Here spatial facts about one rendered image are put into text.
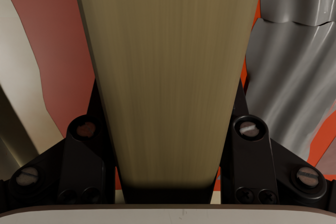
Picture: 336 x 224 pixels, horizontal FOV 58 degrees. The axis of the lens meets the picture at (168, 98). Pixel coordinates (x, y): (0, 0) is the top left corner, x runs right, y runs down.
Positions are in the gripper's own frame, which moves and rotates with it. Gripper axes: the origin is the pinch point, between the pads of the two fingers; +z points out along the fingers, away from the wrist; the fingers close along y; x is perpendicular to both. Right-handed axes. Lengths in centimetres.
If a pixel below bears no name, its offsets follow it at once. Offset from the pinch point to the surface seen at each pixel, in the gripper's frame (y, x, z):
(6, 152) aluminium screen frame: -13.6, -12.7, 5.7
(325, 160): 14.0, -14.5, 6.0
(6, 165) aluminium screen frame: -13.6, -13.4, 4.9
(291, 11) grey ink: 6.5, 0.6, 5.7
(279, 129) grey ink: 8.4, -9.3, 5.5
